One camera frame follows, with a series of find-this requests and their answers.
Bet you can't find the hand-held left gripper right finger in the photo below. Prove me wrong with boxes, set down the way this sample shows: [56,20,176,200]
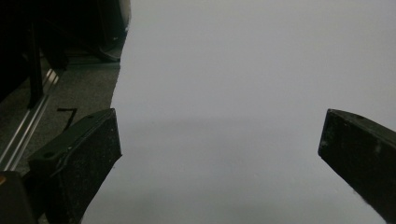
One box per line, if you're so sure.
[318,108,396,224]

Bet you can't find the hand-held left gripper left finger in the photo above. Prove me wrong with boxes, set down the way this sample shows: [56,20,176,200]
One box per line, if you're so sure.
[27,107,123,224]

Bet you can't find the black metal stand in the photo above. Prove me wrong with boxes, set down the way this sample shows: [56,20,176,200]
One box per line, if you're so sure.
[24,18,45,109]

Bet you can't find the dark chair base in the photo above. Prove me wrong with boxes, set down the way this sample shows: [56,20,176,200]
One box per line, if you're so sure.
[90,0,132,62]

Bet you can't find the aluminium rail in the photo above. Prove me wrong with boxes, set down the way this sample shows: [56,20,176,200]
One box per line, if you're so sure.
[0,68,60,172]

